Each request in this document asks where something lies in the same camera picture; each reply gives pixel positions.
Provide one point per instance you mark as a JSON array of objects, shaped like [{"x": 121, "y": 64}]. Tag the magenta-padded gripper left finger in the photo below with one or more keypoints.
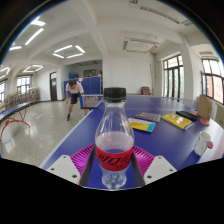
[{"x": 63, "y": 166}]

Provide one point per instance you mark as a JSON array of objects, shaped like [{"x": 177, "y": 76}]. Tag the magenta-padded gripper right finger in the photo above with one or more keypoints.
[{"x": 160, "y": 166}]

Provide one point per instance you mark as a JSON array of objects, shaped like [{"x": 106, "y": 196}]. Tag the clear bottle with red label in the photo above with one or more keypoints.
[{"x": 114, "y": 146}]

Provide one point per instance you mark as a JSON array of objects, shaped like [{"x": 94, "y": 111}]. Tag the blue and yellow book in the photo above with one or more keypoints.
[{"x": 141, "y": 125}]

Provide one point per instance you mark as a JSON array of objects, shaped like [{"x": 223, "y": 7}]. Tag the white mug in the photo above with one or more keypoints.
[{"x": 202, "y": 143}]

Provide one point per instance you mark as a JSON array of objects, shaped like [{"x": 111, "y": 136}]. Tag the grey purple book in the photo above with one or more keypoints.
[{"x": 148, "y": 116}]

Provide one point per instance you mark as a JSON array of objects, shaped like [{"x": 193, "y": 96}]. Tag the red table tennis paddle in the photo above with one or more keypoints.
[{"x": 204, "y": 121}]

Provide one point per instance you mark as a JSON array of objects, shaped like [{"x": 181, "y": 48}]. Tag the table tennis net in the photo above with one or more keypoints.
[{"x": 90, "y": 101}]

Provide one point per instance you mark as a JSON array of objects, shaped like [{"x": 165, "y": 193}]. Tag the brown cardboard box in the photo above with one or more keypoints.
[{"x": 204, "y": 107}]

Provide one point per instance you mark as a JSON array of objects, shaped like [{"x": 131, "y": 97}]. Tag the blue table with red legs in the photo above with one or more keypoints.
[{"x": 11, "y": 111}]

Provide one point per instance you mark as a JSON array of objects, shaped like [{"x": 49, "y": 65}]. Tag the brown armchair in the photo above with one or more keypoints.
[{"x": 146, "y": 90}]

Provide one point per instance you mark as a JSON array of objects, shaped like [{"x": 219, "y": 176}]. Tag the person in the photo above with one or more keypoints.
[{"x": 74, "y": 90}]

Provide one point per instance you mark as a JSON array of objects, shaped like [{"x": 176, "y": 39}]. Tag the dark brown door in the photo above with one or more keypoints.
[{"x": 53, "y": 86}]

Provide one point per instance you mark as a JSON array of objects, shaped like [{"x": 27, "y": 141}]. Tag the folded blue table tennis tables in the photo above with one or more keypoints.
[{"x": 91, "y": 85}]

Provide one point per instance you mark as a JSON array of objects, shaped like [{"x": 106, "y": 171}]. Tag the black framed glass door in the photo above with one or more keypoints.
[{"x": 173, "y": 76}]

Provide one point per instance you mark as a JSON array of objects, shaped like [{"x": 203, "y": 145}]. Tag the large black framed window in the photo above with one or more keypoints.
[{"x": 213, "y": 80}]

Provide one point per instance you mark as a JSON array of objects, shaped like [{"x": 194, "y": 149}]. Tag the ceiling air conditioner unit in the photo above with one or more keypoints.
[{"x": 140, "y": 43}]

